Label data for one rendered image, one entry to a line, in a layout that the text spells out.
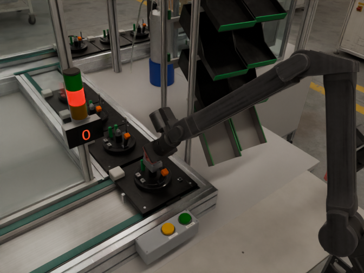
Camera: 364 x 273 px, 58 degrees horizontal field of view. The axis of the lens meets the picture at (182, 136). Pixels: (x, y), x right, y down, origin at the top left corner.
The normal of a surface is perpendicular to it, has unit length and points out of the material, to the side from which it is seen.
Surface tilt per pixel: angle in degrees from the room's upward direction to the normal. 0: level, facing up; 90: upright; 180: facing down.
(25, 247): 0
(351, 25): 90
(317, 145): 0
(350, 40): 90
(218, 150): 45
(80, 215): 0
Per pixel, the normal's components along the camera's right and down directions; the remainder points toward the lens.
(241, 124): 0.35, -0.18
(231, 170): 0.03, -0.80
